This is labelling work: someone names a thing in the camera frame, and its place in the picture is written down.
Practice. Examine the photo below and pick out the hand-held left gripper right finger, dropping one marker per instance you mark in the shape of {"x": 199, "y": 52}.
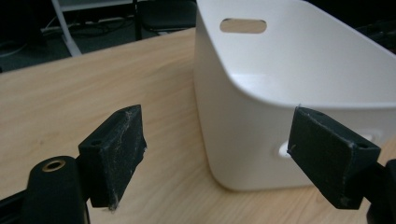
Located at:
{"x": 330, "y": 155}

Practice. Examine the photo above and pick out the white plastic storage bin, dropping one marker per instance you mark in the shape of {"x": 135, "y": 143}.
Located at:
{"x": 280, "y": 81}

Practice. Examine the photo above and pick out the white metal desk frame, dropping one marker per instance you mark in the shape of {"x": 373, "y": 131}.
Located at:
{"x": 67, "y": 34}

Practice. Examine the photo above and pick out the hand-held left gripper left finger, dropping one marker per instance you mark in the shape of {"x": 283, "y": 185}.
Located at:
{"x": 115, "y": 155}

